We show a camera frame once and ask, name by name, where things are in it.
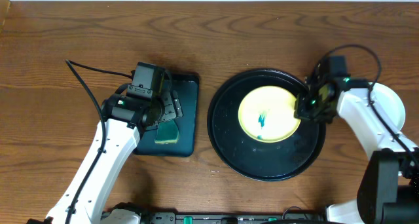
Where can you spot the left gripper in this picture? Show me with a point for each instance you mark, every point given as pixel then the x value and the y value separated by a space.
pixel 171 107

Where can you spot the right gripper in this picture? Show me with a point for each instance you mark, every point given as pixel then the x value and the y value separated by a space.
pixel 301 111

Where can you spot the green yellow sponge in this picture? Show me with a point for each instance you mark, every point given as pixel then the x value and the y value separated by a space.
pixel 167 133

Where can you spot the yellow plate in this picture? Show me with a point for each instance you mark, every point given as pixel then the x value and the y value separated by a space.
pixel 266 114

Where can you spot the pale green plate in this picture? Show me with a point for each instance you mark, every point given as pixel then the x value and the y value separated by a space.
pixel 391 103

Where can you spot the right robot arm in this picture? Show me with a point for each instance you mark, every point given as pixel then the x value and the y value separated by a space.
pixel 389 189

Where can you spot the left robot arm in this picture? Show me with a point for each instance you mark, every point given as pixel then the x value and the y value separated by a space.
pixel 123 120

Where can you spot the dark rectangular tray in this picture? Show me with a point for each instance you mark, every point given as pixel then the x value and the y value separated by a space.
pixel 187 88

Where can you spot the round black tray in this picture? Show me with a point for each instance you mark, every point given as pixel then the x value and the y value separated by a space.
pixel 255 159

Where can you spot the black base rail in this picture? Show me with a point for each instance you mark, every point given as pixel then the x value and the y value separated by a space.
pixel 172 218

